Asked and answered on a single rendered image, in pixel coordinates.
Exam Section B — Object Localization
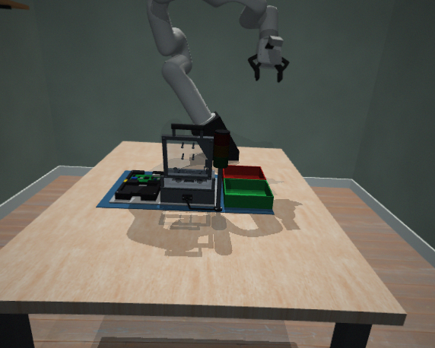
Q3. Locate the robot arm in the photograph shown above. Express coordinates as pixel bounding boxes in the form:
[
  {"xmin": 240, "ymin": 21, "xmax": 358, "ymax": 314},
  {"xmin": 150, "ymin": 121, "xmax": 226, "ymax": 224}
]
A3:
[{"xmin": 147, "ymin": 0, "xmax": 283, "ymax": 125}]

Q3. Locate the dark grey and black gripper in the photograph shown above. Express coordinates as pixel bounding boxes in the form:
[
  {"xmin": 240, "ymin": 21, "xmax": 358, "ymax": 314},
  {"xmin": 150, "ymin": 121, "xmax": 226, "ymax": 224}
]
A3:
[{"xmin": 248, "ymin": 36, "xmax": 289, "ymax": 83}]

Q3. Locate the green bin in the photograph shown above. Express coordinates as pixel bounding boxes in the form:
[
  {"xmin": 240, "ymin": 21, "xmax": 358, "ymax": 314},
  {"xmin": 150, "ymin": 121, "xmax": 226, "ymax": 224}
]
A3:
[{"xmin": 223, "ymin": 178, "xmax": 274, "ymax": 209}]

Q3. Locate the red open-top bin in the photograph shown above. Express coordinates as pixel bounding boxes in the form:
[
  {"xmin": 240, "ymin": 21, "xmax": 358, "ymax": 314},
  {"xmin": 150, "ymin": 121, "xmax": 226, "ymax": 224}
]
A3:
[{"xmin": 222, "ymin": 165, "xmax": 266, "ymax": 185}]

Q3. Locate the green circuit board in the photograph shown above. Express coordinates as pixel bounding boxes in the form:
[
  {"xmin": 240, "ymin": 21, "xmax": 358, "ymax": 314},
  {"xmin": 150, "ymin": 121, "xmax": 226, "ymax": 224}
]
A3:
[{"xmin": 130, "ymin": 174, "xmax": 160, "ymax": 182}]

